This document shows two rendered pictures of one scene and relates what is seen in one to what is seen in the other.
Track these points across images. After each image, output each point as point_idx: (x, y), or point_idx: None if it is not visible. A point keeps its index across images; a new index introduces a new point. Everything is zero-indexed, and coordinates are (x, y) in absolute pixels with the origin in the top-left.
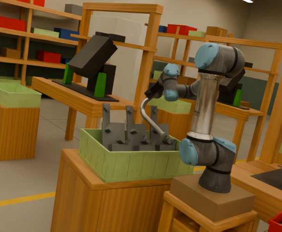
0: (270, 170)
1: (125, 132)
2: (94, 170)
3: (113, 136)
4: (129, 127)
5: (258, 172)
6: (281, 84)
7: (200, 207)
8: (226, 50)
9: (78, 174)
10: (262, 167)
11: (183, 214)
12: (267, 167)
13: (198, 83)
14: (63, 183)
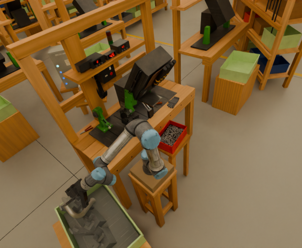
0: (90, 139)
1: (71, 240)
2: None
3: (96, 244)
4: (86, 230)
5: (99, 146)
6: (48, 102)
7: (168, 175)
8: (151, 126)
9: None
10: (88, 143)
11: None
12: (85, 140)
13: (114, 155)
14: None
